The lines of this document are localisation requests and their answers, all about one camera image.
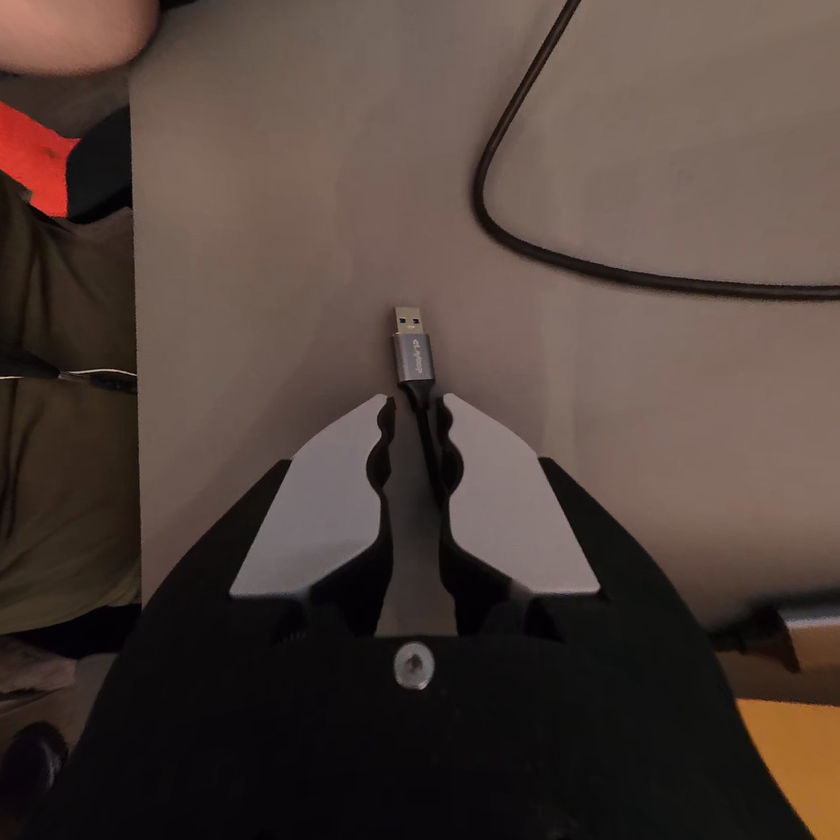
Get orange floor cone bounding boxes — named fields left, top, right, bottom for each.
left=0, top=101, right=82, bottom=220

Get black chair base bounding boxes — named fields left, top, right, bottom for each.
left=63, top=105, right=135, bottom=225

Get thick black hub cable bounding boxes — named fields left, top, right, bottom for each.
left=472, top=0, right=840, bottom=304

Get thin white cord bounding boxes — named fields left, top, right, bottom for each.
left=0, top=368, right=140, bottom=396

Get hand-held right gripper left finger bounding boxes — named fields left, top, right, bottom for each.
left=229, top=394, right=397, bottom=628

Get person's left forearm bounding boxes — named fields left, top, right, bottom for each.
left=0, top=0, right=161, bottom=76

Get black USB cable grey plugs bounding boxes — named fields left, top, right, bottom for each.
left=389, top=304, right=840, bottom=673

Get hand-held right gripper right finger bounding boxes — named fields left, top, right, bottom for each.
left=437, top=392, right=605, bottom=628

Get yellow plastic bin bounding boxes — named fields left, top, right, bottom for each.
left=734, top=697, right=840, bottom=840

